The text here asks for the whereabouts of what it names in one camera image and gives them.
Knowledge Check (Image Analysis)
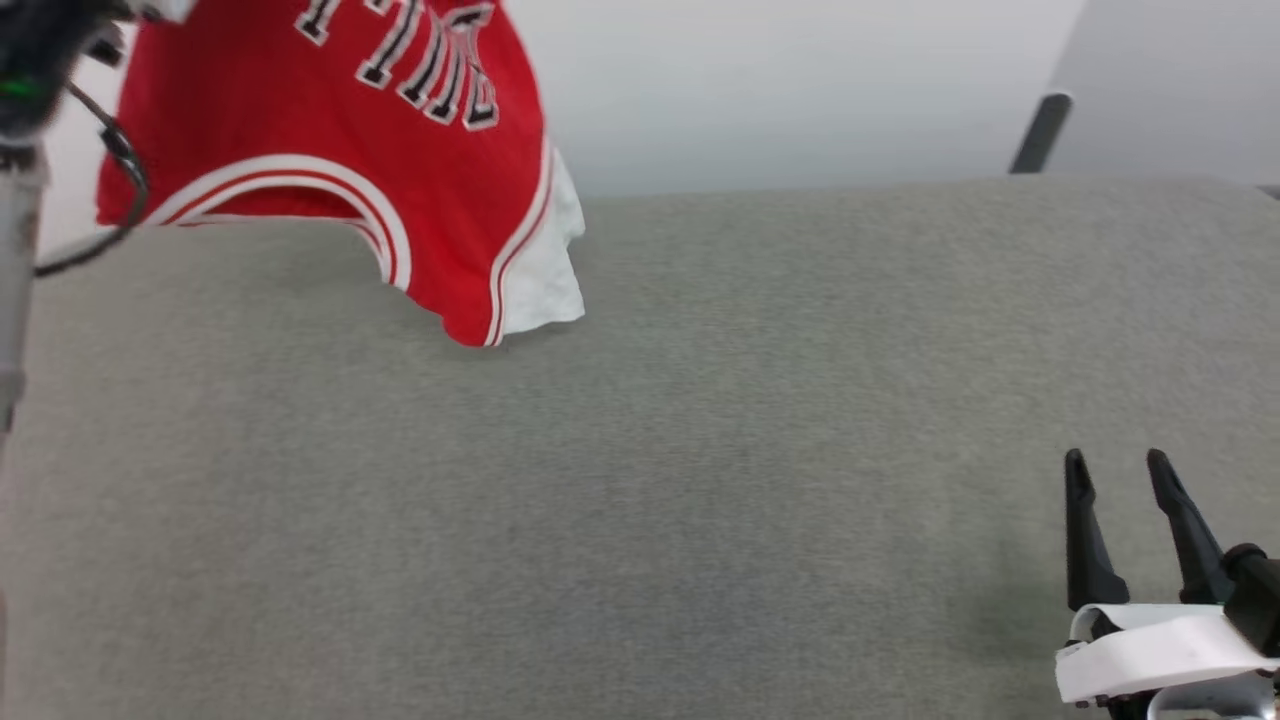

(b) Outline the dark grey pole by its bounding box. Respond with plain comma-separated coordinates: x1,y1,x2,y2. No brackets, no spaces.
1008,92,1074,175

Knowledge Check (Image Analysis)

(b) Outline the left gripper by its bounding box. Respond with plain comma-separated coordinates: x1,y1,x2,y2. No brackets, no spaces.
0,0,196,146

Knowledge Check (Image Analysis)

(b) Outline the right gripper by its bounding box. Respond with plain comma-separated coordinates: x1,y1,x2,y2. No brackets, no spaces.
1055,449,1280,720

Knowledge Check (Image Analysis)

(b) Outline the red and white jersey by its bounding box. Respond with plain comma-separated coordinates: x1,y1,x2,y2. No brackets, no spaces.
95,0,588,348

